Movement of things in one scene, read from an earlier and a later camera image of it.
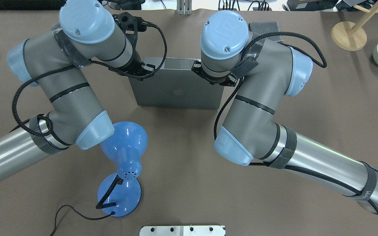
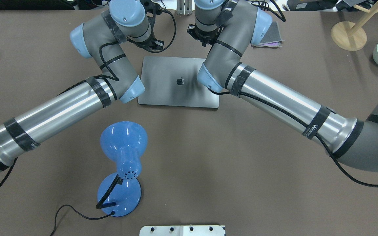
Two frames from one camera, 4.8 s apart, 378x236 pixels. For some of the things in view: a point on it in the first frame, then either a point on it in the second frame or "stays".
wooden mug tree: [350, 36] stays
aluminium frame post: [184, 7] stays
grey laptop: [177, 85] stays
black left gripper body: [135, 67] to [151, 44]
